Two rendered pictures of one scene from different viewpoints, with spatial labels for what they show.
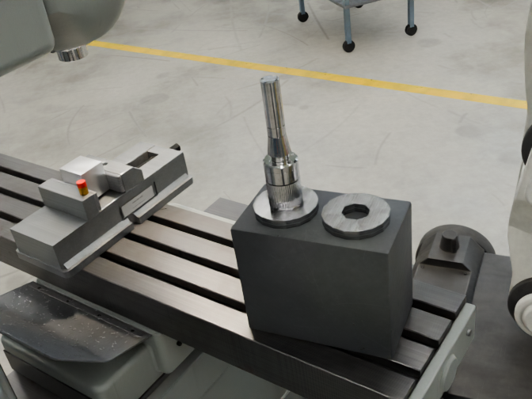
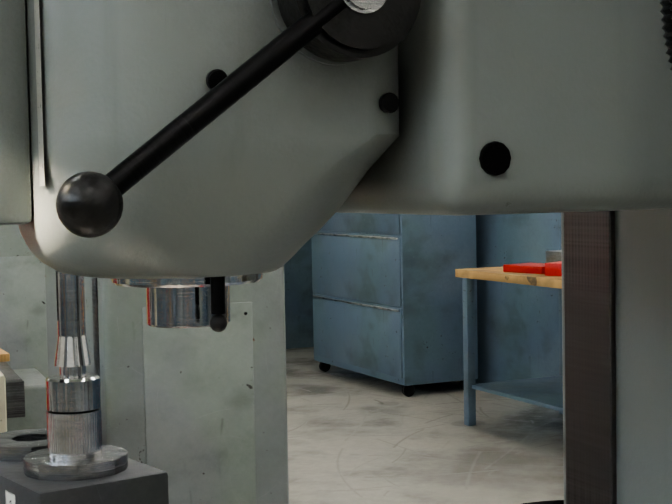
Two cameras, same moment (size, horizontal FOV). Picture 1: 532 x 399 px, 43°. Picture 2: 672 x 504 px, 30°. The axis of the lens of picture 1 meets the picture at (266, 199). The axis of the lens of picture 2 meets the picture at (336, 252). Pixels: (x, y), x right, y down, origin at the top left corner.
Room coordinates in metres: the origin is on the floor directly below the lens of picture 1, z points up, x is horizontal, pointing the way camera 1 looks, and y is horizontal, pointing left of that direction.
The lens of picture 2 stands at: (1.65, 0.65, 1.36)
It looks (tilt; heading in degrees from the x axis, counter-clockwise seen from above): 3 degrees down; 205
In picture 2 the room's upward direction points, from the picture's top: 1 degrees counter-clockwise
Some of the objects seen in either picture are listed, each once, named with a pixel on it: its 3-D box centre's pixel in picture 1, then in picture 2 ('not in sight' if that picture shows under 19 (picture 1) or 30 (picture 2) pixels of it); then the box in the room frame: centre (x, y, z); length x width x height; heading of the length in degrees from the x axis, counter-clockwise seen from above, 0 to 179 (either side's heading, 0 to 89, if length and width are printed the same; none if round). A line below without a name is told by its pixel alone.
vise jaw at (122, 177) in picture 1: (108, 171); not in sight; (1.13, 0.29, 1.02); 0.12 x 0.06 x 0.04; 50
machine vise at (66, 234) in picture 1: (103, 193); not in sight; (1.11, 0.31, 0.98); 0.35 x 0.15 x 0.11; 140
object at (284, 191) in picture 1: (283, 183); (74, 421); (0.76, -0.03, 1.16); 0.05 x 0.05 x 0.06
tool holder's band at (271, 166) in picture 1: (280, 161); (73, 381); (0.76, -0.03, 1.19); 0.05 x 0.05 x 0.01
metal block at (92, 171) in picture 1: (85, 178); not in sight; (1.09, 0.33, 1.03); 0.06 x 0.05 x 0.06; 50
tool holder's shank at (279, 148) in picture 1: (275, 119); (71, 312); (0.76, -0.03, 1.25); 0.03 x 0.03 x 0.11
